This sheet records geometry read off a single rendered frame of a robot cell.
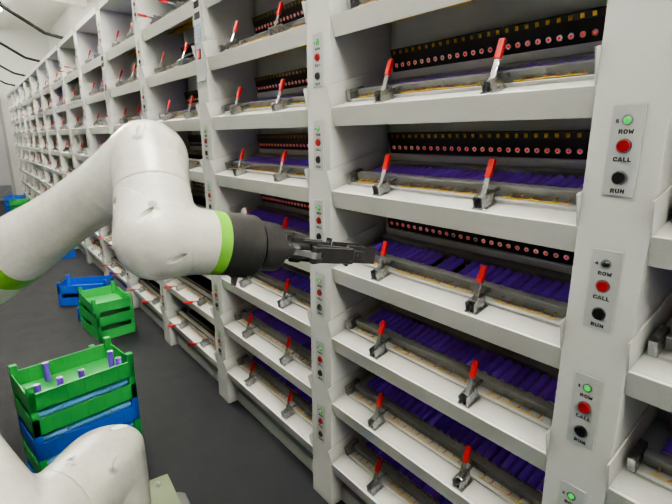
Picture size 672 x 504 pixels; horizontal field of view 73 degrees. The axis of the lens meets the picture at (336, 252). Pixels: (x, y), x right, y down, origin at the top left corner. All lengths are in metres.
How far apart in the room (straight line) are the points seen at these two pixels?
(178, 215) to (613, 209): 0.59
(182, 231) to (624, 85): 0.61
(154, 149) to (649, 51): 0.65
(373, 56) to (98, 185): 0.78
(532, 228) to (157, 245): 0.57
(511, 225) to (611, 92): 0.24
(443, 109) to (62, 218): 0.66
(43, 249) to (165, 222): 0.28
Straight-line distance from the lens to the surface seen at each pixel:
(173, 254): 0.59
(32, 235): 0.82
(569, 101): 0.79
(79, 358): 1.82
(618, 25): 0.77
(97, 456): 0.90
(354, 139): 1.20
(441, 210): 0.91
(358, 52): 1.22
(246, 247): 0.64
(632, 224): 0.75
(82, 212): 0.75
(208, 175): 1.80
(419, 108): 0.95
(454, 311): 0.93
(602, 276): 0.77
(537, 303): 0.91
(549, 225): 0.79
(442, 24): 1.19
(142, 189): 0.62
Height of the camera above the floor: 1.08
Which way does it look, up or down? 14 degrees down
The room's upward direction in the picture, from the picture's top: straight up
